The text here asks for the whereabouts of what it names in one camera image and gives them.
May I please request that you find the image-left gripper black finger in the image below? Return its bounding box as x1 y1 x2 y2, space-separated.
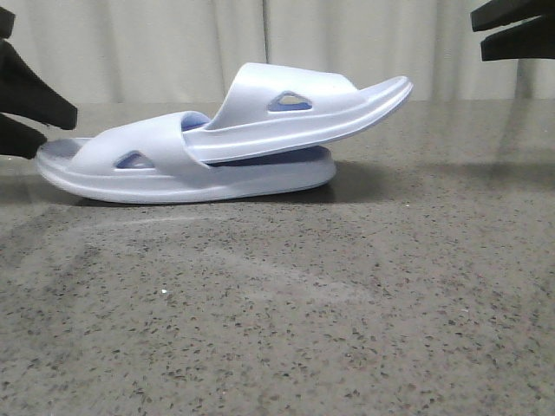
1 40 78 130
0 114 47 159

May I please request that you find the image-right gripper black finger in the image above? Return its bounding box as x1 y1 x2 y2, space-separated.
480 16 554 61
470 0 554 32

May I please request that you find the light blue slipper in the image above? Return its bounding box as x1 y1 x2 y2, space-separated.
183 62 413 163
35 111 336 204

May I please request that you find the pale grey-green curtain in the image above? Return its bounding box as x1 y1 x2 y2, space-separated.
4 1 554 104

